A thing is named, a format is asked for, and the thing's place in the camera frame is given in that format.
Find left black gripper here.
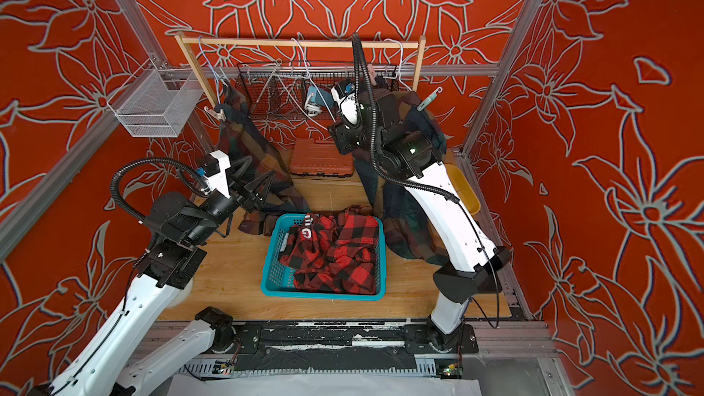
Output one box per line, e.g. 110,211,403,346
187,154,275,249

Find dark multicolour plaid shirt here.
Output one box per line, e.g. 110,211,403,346
352,88,449,266

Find mint clothespin shirt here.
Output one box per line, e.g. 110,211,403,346
416,86,443,112

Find red black plaid shirt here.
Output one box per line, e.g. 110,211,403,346
277,205,381,295

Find white wire hanger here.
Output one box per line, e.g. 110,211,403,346
271,38,324,129

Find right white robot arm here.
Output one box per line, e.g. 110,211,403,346
328,34,511,352

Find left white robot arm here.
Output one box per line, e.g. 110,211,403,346
30,150,276,395

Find red tool case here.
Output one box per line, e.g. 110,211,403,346
289,139,354,178

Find dark plaid shirt left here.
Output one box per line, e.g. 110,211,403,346
216,84,310,236

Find teal plastic basket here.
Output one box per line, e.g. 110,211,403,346
260,214,387,302

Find wooden clothes rack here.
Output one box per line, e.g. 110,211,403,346
174,32,427,108

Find yellow plastic tray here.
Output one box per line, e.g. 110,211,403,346
445,164,481,216

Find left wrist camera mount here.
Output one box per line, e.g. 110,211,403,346
196,150,231,198

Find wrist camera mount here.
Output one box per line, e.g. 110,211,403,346
196,150,231,198
331,79,360,127

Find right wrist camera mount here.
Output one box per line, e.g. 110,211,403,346
331,79,360,127

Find teal box with cable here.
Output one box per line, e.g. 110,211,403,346
304,85,336,117

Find black wire basket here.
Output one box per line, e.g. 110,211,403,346
235,59,400,121

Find white wire basket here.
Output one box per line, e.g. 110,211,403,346
106,58,205,139

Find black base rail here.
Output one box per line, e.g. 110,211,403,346
216,319,479,376

